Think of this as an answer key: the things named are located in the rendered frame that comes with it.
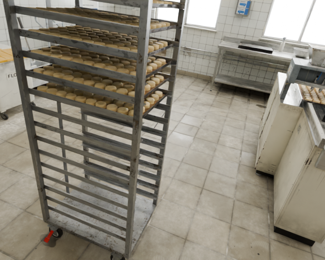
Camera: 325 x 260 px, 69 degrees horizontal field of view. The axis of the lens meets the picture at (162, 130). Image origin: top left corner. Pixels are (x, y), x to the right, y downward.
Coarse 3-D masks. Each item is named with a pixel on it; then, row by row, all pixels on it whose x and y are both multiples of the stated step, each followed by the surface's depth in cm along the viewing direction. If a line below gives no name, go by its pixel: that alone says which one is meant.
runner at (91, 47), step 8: (24, 32) 103; (32, 32) 102; (48, 40) 100; (56, 40) 99; (64, 40) 98; (72, 40) 96; (80, 48) 97; (88, 48) 96; (96, 48) 94; (104, 48) 93; (112, 48) 92; (120, 56) 92; (128, 56) 91; (136, 56) 90
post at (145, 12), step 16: (144, 0) 77; (144, 16) 80; (144, 32) 82; (144, 48) 84; (144, 64) 88; (144, 80) 92; (128, 192) 119; (128, 208) 124; (128, 224) 130; (128, 240) 136; (128, 256) 143
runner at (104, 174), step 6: (42, 150) 133; (48, 156) 134; (54, 156) 132; (60, 156) 130; (66, 162) 131; (72, 162) 129; (78, 162) 127; (84, 168) 127; (90, 168) 126; (102, 174) 125; (108, 174) 123; (120, 180) 122; (126, 180) 120
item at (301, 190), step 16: (304, 112) 197; (320, 112) 200; (304, 128) 182; (288, 144) 218; (304, 144) 170; (288, 160) 200; (304, 160) 159; (288, 176) 185; (304, 176) 159; (320, 176) 155; (288, 192) 172; (304, 192) 164; (320, 192) 159; (288, 208) 174; (304, 208) 169; (320, 208) 164; (288, 224) 179; (304, 224) 174; (320, 224) 169; (304, 240) 183; (320, 240) 174
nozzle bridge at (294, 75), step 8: (296, 64) 194; (304, 64) 196; (288, 72) 215; (296, 72) 196; (304, 72) 201; (312, 72) 199; (320, 72) 197; (288, 80) 201; (296, 80) 202; (304, 80) 204; (312, 80) 202; (320, 80) 199; (288, 88) 213; (320, 88) 197; (280, 96) 221
